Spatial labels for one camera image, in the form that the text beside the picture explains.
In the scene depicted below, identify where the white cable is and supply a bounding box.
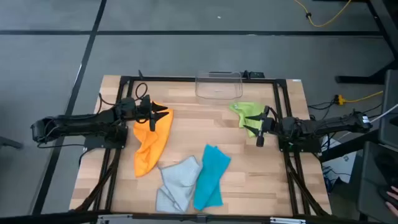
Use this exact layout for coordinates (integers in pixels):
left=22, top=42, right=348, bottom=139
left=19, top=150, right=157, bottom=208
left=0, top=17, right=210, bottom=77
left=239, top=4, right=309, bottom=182
left=337, top=103, right=398, bottom=141

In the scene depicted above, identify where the black desk leg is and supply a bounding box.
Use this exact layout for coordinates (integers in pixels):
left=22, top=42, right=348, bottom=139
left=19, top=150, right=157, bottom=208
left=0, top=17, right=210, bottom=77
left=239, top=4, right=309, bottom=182
left=335, top=0, right=398, bottom=85

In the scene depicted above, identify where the black crossbar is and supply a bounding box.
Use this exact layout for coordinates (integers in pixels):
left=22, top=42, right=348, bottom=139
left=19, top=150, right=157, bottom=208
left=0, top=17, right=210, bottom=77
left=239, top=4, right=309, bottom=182
left=0, top=210, right=398, bottom=224

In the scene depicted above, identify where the black aluminium table frame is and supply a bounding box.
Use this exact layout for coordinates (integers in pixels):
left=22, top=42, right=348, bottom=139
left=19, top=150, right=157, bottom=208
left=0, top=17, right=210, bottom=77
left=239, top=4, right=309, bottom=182
left=74, top=74, right=332, bottom=217

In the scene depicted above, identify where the lime green microfiber towel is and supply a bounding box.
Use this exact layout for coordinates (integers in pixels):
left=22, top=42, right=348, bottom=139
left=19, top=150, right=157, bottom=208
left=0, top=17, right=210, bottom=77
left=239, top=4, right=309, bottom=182
left=229, top=101, right=268, bottom=139

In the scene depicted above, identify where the yellow extension cord plug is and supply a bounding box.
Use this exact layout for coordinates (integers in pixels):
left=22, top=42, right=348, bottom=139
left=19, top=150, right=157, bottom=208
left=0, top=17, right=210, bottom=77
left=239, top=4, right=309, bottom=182
left=334, top=90, right=384, bottom=106

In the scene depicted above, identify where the grey microfiber towel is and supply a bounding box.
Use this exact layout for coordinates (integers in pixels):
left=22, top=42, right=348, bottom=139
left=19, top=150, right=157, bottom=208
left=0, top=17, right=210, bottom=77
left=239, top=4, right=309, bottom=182
left=155, top=155, right=203, bottom=213

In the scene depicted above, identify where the person's hand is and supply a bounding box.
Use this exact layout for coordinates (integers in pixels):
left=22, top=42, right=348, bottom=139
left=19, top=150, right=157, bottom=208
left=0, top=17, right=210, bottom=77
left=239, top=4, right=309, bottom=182
left=385, top=185, right=398, bottom=218

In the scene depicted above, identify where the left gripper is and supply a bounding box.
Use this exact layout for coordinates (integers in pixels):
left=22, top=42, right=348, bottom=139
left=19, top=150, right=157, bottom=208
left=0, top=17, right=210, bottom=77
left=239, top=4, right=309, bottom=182
left=136, top=95, right=170, bottom=132

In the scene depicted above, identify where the yellow floor cable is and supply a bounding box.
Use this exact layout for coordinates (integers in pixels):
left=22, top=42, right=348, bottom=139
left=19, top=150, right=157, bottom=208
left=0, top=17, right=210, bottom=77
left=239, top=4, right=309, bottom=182
left=294, top=0, right=353, bottom=28

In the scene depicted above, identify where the orange microfiber towel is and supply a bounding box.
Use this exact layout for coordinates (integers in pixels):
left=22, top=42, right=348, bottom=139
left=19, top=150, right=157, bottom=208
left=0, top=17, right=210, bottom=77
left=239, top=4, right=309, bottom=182
left=132, top=101, right=174, bottom=179

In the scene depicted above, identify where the white cardboard box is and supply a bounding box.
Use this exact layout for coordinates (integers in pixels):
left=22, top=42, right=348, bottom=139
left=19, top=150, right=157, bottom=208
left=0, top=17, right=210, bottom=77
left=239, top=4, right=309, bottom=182
left=320, top=136, right=358, bottom=184

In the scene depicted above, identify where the dark grey cabinet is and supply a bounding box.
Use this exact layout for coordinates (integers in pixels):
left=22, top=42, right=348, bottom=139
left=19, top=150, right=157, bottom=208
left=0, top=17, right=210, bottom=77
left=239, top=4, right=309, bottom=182
left=377, top=68, right=398, bottom=150

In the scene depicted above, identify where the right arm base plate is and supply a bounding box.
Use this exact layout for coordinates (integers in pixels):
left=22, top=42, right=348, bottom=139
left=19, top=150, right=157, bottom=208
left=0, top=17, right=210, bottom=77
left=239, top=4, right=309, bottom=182
left=278, top=136, right=322, bottom=153

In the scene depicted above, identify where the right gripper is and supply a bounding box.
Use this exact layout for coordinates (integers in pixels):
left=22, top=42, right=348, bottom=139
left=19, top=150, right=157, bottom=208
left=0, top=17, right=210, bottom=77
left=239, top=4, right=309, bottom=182
left=243, top=105, right=278, bottom=148

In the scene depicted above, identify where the teal microfiber towel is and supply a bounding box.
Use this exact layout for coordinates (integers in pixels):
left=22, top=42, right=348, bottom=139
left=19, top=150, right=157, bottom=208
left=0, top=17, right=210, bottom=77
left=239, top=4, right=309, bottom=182
left=193, top=144, right=232, bottom=212

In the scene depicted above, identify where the dark grey side desk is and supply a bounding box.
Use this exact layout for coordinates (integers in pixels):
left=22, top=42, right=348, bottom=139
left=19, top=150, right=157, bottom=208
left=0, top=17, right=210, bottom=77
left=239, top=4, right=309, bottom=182
left=356, top=141, right=398, bottom=222

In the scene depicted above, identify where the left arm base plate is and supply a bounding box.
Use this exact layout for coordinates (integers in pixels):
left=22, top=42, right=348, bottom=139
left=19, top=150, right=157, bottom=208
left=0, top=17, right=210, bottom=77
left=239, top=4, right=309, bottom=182
left=83, top=124, right=129, bottom=149

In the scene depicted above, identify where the clear plastic bin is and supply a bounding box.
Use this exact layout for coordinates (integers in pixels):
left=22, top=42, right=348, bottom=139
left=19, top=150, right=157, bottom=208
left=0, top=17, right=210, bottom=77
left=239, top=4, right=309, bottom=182
left=195, top=70, right=244, bottom=101

